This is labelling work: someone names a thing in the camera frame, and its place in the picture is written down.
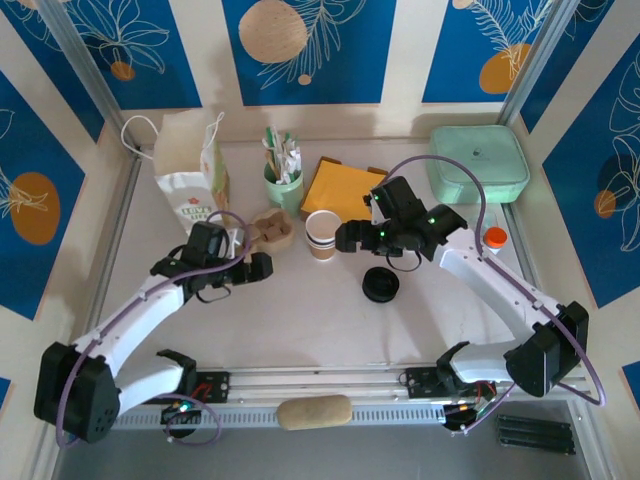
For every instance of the striped brown paper cup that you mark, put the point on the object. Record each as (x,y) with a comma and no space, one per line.
(324,250)

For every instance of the brown pulp cup carrier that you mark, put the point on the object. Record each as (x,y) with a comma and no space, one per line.
(282,237)

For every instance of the yellow napkin stack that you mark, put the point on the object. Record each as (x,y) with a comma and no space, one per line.
(340,190)

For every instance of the black plastic cup lid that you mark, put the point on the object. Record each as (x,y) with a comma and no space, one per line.
(381,285)

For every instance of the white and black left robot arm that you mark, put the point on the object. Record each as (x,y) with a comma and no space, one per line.
(130,320)

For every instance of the brown cardboard napkin tray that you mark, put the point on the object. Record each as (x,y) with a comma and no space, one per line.
(377,171)

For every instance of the mint green holder cup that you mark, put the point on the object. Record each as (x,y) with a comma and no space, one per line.
(285,200)

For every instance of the clear plastic box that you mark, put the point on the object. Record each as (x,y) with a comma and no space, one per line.
(491,222)

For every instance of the orange capped bottle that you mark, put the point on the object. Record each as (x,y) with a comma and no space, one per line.
(495,236)

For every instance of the wooden stir stick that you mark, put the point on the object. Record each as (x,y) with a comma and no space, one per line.
(270,162)

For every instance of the mint green zip case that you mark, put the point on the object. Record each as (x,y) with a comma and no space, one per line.
(475,160)

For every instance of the green tipped wrapped straw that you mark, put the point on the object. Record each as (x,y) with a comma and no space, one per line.
(269,137)
(288,140)

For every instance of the tan foam pad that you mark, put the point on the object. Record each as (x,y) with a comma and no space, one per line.
(315,412)

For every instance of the black controller board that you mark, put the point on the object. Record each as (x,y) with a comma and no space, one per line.
(457,417)
(180,415)

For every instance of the black ribbed rack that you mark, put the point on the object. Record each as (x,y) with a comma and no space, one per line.
(535,435)

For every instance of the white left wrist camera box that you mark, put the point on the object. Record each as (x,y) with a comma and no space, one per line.
(239,239)

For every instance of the aluminium side rail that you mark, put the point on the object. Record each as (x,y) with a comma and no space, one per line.
(116,235)
(522,245)

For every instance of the aluminium front rail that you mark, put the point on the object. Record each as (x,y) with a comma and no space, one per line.
(310,382)

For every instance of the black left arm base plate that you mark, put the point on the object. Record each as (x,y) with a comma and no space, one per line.
(217,387)

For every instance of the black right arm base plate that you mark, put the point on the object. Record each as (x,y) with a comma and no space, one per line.
(420,382)

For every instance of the aluminium corner post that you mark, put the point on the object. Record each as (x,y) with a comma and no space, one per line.
(543,60)
(84,65)

